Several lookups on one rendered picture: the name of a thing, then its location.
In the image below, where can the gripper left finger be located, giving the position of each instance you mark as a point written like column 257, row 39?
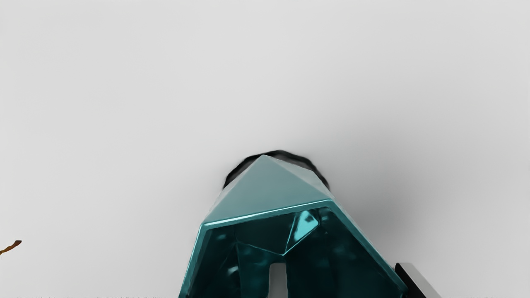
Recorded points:
column 278, row 283

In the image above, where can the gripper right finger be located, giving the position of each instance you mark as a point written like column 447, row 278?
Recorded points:
column 416, row 283

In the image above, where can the teal faceted mug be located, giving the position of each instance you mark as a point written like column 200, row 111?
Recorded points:
column 265, row 186

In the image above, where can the thin brown stem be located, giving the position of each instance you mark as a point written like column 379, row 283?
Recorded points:
column 12, row 245

